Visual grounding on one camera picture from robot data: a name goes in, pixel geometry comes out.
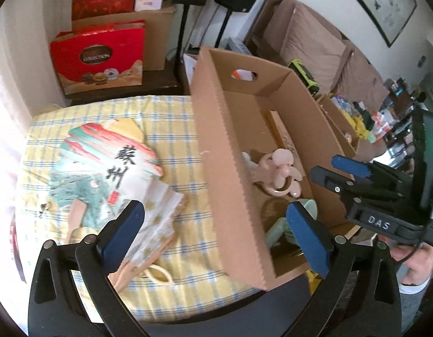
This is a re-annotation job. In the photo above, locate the cream plastic loop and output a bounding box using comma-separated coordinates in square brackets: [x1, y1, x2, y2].
[142, 265, 177, 287]

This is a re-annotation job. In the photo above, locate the red gift bag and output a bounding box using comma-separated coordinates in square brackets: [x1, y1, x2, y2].
[49, 23, 147, 95]

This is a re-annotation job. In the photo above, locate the black speaker stand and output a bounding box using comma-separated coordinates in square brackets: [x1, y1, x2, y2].
[176, 4, 191, 85]
[214, 9, 234, 48]

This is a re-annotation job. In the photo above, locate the pink handheld electric fan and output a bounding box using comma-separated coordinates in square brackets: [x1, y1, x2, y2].
[250, 148, 305, 198]

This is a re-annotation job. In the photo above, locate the large beige cushion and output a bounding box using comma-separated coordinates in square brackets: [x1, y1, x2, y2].
[274, 0, 347, 92]

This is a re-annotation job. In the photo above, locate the framed ink painting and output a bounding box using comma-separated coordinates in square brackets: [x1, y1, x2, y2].
[334, 0, 418, 48]

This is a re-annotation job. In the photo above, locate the floral white folding fan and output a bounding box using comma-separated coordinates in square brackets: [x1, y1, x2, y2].
[107, 179, 191, 288]

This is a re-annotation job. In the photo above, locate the green and black device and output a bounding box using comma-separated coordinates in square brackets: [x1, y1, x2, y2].
[287, 60, 319, 94]

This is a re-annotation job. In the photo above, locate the white box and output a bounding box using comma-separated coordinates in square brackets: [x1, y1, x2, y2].
[183, 52, 199, 94]

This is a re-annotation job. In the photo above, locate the small cardboard box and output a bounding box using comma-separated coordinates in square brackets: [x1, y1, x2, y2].
[316, 95, 359, 158]

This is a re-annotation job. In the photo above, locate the yellow checked tablecloth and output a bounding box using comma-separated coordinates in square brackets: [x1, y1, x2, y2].
[14, 95, 273, 324]

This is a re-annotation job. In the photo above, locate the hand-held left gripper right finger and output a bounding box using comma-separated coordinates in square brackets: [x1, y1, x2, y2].
[286, 201, 402, 337]

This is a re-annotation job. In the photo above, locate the painted round paper fan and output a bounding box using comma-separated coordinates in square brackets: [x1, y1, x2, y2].
[48, 117, 164, 233]

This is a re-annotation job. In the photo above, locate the brown sofa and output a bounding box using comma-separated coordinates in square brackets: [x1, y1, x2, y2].
[244, 0, 424, 148]

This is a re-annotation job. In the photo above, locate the dark wooden low table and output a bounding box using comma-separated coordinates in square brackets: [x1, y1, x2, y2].
[67, 71, 189, 106]

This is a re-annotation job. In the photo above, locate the small box of clutter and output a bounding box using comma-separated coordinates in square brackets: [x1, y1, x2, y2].
[330, 93, 396, 144]

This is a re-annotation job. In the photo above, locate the mint green handheld fan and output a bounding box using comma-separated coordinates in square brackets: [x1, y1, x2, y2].
[266, 198, 319, 251]

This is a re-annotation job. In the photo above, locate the white sheer curtain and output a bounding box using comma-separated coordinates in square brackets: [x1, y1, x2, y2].
[0, 7, 35, 122]

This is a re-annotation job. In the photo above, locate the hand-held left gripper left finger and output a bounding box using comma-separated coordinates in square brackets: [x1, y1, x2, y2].
[28, 199, 150, 337]

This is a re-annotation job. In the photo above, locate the person's right hand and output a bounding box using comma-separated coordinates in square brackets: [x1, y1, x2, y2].
[392, 242, 433, 286]

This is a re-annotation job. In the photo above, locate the large cardboard box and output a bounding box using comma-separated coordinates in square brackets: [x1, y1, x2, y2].
[190, 46, 357, 291]

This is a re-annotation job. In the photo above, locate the brown cardboard carton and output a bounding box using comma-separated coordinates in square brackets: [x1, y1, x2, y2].
[72, 5, 176, 72]

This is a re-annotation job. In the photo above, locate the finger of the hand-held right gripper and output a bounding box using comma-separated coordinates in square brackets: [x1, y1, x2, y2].
[332, 154, 410, 191]
[310, 166, 403, 204]

